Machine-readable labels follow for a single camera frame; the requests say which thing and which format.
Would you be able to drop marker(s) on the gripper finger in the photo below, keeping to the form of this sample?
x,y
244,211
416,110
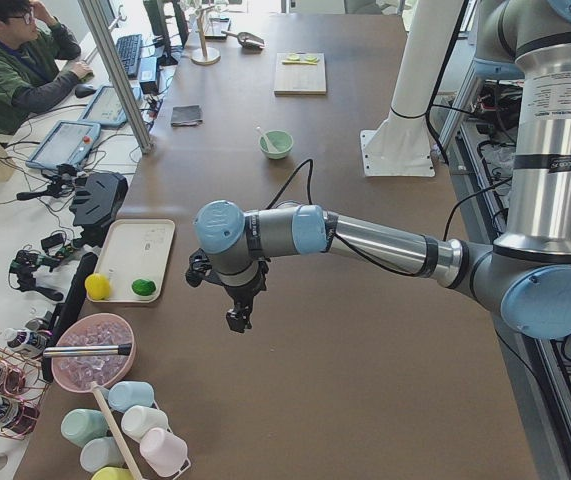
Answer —
x,y
239,319

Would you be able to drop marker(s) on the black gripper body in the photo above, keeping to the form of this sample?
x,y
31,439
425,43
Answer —
x,y
243,293

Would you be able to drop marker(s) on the white spoon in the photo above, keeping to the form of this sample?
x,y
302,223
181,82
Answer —
x,y
269,145

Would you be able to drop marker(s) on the light green bowl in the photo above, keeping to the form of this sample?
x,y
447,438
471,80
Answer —
x,y
282,142

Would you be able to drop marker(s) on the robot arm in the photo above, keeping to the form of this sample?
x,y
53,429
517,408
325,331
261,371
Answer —
x,y
524,276

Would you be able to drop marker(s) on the pink bowl with ice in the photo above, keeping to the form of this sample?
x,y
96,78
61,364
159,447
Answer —
x,y
75,374

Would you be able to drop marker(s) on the green lime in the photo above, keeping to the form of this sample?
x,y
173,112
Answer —
x,y
143,287

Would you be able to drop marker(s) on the cream serving tray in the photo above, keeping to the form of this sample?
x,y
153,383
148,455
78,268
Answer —
x,y
135,248

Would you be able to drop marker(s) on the yellow lemon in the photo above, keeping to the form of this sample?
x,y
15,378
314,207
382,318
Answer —
x,y
97,287

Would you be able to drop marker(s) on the metal ice tongs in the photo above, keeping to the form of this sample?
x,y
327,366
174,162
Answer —
x,y
88,350

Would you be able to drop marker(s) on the grey folded cloth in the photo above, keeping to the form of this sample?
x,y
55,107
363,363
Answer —
x,y
189,115

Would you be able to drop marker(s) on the pastel cup rack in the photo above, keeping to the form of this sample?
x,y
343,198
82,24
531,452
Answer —
x,y
128,410

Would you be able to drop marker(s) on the lower teach pendant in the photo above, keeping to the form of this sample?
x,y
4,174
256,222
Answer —
x,y
68,143

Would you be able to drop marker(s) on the teach pendant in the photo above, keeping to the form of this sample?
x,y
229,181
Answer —
x,y
105,109
68,143

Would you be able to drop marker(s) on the upper teach pendant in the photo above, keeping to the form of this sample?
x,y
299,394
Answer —
x,y
105,109

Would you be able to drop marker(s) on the wooden mug tree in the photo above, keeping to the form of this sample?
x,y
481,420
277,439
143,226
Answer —
x,y
197,13

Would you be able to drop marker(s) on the wooden cutting board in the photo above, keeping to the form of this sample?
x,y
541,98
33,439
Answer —
x,y
300,79

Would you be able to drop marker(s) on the black keyboard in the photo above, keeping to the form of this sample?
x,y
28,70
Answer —
x,y
128,48

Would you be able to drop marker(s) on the metal scoop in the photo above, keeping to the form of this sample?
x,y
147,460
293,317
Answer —
x,y
247,40

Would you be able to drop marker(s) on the lemon slice upper stack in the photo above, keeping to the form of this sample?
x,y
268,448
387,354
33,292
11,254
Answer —
x,y
310,59

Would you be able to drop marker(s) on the black monitor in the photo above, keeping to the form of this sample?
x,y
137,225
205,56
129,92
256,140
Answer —
x,y
166,54

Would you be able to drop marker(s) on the person in green jacket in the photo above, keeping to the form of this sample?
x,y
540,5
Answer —
x,y
39,62

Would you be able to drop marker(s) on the copper wire bottle rack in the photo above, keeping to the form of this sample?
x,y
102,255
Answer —
x,y
22,388

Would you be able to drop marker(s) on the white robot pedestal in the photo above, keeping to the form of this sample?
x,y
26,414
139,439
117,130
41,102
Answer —
x,y
401,146

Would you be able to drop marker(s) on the aluminium frame post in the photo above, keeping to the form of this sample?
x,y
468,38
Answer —
x,y
104,42

